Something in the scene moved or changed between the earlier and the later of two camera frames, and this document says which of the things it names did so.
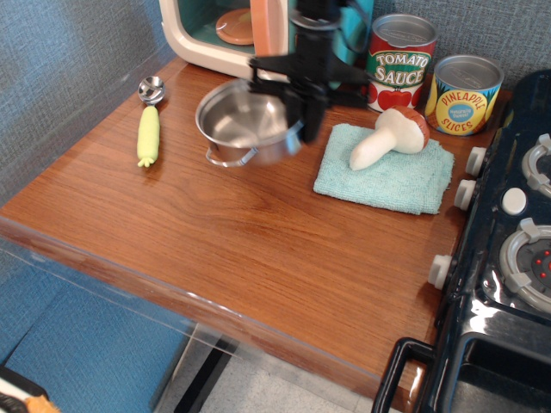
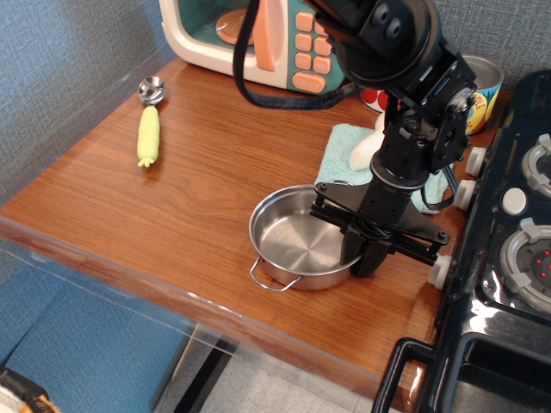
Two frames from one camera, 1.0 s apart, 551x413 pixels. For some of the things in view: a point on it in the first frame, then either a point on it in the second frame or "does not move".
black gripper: x=309 y=78 -> x=381 y=210
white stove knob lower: x=439 y=271 does not move
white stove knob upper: x=475 y=159 does not move
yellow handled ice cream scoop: x=151 y=90 does not move
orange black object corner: x=18 y=394 does not move
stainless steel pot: x=247 y=126 -> x=299 y=249
